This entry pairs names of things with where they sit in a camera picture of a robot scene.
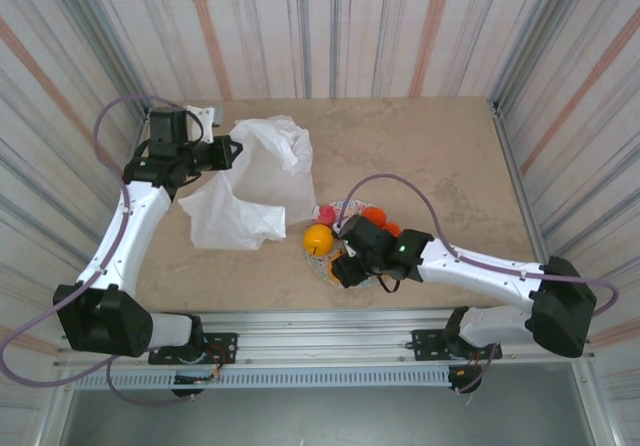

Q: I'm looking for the white plastic bag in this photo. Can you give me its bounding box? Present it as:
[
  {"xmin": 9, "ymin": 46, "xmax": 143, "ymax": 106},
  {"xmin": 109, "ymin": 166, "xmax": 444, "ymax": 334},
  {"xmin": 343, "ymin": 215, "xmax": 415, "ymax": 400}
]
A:
[{"xmin": 177, "ymin": 114, "xmax": 317, "ymax": 252}]

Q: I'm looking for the large orange fruit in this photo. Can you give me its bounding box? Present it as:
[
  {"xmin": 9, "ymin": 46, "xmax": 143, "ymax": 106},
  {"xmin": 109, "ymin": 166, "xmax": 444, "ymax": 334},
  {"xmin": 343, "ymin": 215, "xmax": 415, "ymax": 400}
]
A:
[{"xmin": 327, "ymin": 249, "xmax": 348, "ymax": 288}]

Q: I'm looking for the yellow orange fruit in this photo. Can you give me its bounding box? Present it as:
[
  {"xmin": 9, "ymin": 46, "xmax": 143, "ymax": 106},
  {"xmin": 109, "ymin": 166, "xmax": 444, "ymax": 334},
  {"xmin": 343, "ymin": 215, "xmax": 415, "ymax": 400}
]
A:
[{"xmin": 303, "ymin": 224, "xmax": 335, "ymax": 257}]

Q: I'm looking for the colourful squiggle paper plate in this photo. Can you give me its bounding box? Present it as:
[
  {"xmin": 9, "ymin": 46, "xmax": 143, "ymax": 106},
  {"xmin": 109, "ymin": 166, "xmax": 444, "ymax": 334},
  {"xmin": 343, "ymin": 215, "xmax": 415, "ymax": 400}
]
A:
[{"xmin": 303, "ymin": 198, "xmax": 397, "ymax": 290}]

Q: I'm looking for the left thin black cable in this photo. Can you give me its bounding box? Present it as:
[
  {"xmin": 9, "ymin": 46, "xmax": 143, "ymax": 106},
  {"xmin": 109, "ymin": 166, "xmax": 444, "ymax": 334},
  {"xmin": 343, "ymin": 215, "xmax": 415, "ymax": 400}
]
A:
[{"xmin": 185, "ymin": 109, "xmax": 207, "ymax": 144}]

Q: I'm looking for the thin black cable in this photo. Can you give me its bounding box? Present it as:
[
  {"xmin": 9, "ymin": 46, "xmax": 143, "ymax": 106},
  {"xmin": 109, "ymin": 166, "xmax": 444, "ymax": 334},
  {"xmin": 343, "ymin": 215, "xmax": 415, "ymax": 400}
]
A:
[
  {"xmin": 375, "ymin": 265, "xmax": 404, "ymax": 295},
  {"xmin": 185, "ymin": 109, "xmax": 207, "ymax": 144}
]

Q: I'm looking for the right thin black cable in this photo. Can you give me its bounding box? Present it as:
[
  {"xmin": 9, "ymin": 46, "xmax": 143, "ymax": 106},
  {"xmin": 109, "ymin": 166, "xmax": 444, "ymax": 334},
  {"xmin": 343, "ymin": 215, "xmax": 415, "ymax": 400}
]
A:
[{"xmin": 375, "ymin": 265, "xmax": 404, "ymax": 295}]

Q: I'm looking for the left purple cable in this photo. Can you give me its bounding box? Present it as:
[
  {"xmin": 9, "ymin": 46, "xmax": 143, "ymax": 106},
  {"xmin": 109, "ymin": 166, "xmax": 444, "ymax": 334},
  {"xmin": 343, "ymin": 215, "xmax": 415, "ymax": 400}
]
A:
[{"xmin": 0, "ymin": 94, "xmax": 206, "ymax": 407}]

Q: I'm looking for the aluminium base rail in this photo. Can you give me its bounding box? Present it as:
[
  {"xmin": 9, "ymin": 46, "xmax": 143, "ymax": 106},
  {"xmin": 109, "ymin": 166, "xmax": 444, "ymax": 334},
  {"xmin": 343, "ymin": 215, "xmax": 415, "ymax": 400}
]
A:
[{"xmin": 52, "ymin": 307, "xmax": 599, "ymax": 368}]

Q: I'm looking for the grey slotted cable duct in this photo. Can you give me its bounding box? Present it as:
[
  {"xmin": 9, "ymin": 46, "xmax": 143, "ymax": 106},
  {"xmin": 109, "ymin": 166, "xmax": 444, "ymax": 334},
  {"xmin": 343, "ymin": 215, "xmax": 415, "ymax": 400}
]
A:
[{"xmin": 69, "ymin": 367, "xmax": 457, "ymax": 388}]

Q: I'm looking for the aluminium side rail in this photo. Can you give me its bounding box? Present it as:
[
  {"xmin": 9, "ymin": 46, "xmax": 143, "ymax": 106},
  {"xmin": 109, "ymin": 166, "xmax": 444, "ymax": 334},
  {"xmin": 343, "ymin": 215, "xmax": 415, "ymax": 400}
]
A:
[{"xmin": 488, "ymin": 96, "xmax": 552, "ymax": 267}]

